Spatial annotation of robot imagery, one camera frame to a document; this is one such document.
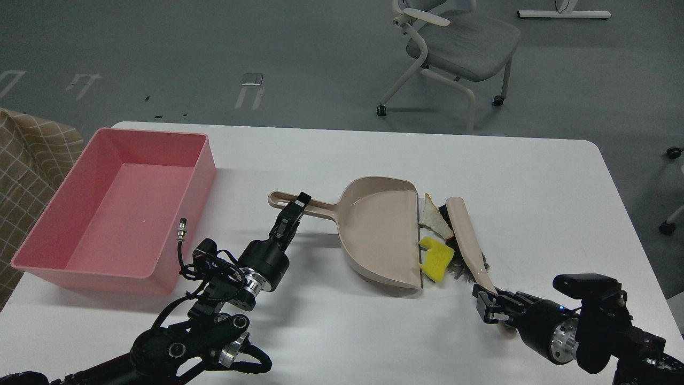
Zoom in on grey white office chair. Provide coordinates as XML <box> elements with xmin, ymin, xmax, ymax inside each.
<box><xmin>376</xmin><ymin>1</ymin><xmax>521</xmax><ymax>132</ymax></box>

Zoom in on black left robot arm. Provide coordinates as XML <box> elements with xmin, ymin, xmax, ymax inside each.
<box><xmin>54</xmin><ymin>192</ymin><xmax>311</xmax><ymax>384</ymax></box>

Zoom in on beige plastic dustpan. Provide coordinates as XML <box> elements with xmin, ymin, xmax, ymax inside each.
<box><xmin>268</xmin><ymin>176</ymin><xmax>424</xmax><ymax>291</ymax></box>

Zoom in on pink plastic bin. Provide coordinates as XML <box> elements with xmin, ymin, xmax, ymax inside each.
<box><xmin>11</xmin><ymin>128</ymin><xmax>216</xmax><ymax>295</ymax></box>

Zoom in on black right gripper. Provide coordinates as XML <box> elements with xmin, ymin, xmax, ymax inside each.
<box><xmin>472</xmin><ymin>283</ymin><xmax>579</xmax><ymax>365</ymax></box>

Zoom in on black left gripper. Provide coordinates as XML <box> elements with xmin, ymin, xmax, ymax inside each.
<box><xmin>238</xmin><ymin>192</ymin><xmax>311</xmax><ymax>292</ymax></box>

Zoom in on toast bread slice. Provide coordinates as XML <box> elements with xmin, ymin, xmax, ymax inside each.
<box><xmin>418</xmin><ymin>193</ymin><xmax>454</xmax><ymax>240</ymax></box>

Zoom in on beige checkered cloth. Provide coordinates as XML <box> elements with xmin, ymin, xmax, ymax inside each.
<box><xmin>1</xmin><ymin>108</ymin><xmax>85</xmax><ymax>306</ymax></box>

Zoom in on chair leg with caster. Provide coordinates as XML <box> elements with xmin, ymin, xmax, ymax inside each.
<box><xmin>658</xmin><ymin>146</ymin><xmax>683</xmax><ymax>236</ymax></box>

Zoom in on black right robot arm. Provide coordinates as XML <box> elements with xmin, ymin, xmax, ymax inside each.
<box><xmin>472</xmin><ymin>273</ymin><xmax>683</xmax><ymax>384</ymax></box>

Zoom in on yellow sponge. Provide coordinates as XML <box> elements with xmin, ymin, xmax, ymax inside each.
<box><xmin>418</xmin><ymin>236</ymin><xmax>455</xmax><ymax>283</ymax></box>

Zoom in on beige hand brush black bristles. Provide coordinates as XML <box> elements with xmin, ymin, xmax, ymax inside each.
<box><xmin>438</xmin><ymin>197</ymin><xmax>516</xmax><ymax>337</ymax></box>

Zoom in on white desk foot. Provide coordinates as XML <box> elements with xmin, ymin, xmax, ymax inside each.
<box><xmin>517</xmin><ymin>1</ymin><xmax>612</xmax><ymax>20</ymax></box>

